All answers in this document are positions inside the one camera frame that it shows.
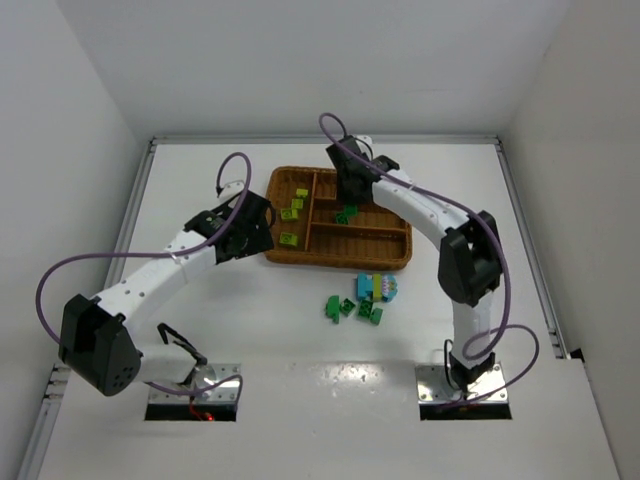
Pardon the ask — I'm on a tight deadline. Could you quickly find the light green small lego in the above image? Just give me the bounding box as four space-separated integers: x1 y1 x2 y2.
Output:
369 308 384 326

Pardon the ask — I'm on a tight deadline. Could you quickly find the brown wicker divided basket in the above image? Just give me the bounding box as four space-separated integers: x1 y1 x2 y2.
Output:
265 166 413 271

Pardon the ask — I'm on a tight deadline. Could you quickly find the green long lego brick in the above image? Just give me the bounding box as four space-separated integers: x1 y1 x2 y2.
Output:
343 204 358 217

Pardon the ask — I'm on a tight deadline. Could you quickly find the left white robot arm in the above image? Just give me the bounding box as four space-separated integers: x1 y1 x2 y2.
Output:
59 191 276 396

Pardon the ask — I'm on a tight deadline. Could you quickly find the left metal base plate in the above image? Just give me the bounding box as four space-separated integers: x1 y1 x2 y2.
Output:
148 363 243 403

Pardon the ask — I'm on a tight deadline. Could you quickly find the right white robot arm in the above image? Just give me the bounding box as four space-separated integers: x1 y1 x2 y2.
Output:
326 135 503 392

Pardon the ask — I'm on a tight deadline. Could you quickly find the lime lego with hole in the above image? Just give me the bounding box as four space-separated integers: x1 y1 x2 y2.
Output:
278 232 299 248

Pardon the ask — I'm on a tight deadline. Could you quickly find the cyan lego cluster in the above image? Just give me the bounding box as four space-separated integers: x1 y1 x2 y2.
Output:
355 273 398 303

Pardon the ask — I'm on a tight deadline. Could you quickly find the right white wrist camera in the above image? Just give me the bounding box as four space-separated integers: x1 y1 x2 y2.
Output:
354 135 373 147

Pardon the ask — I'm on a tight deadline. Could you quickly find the dark green rounded lego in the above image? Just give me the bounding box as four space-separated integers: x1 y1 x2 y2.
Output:
325 295 341 324

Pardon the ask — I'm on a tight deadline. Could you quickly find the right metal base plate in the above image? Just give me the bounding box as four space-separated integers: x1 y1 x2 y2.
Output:
415 363 509 405

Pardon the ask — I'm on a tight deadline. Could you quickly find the dark green studded lego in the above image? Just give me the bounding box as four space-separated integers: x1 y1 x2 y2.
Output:
357 299 373 320

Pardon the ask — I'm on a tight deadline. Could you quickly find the dark green square lego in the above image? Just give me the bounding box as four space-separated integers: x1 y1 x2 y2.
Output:
335 211 351 225

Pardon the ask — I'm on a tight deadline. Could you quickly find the metal base plate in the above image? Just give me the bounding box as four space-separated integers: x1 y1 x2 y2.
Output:
415 363 509 405
148 363 243 403

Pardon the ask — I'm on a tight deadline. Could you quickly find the green small square lego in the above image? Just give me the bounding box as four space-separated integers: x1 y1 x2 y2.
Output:
339 298 356 317

